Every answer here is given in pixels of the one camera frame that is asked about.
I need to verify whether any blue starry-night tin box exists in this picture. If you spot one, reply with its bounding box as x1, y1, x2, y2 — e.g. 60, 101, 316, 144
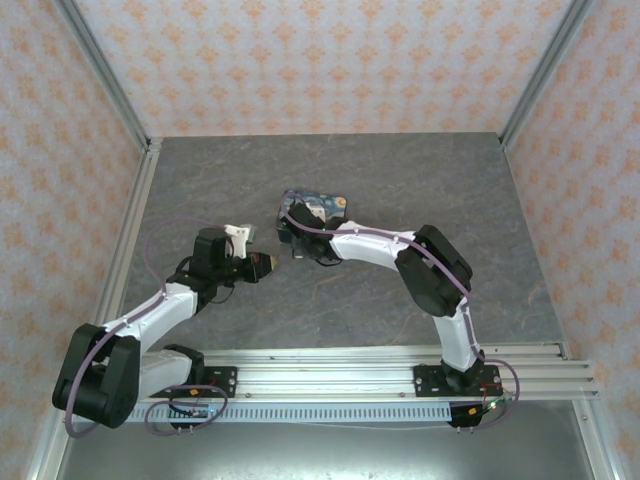
273, 188, 350, 262

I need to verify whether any small left circuit board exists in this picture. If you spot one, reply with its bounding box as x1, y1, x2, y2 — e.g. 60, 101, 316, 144
172, 399, 220, 420

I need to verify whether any aluminium frame post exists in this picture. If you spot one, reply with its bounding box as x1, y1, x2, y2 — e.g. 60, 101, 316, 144
498, 0, 597, 147
53, 0, 152, 151

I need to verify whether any white slotted cable duct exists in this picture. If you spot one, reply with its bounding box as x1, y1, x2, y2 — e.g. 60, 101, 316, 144
124, 401, 455, 425

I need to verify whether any small right circuit board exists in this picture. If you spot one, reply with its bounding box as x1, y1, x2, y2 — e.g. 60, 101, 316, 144
468, 398, 504, 417

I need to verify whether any aluminium lower frame rail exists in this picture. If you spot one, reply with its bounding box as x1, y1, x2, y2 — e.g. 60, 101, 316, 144
573, 399, 629, 480
23, 414, 74, 480

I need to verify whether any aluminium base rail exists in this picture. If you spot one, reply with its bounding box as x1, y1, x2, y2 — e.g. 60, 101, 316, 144
133, 341, 600, 402

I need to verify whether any aluminium side rail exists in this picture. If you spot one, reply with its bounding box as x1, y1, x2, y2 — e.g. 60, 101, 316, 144
92, 139, 162, 354

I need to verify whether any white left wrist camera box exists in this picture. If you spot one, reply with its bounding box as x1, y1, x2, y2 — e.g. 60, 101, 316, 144
223, 223, 257, 259

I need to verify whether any small circuit board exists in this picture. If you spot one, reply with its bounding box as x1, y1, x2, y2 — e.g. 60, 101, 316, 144
468, 398, 504, 417
172, 399, 220, 420

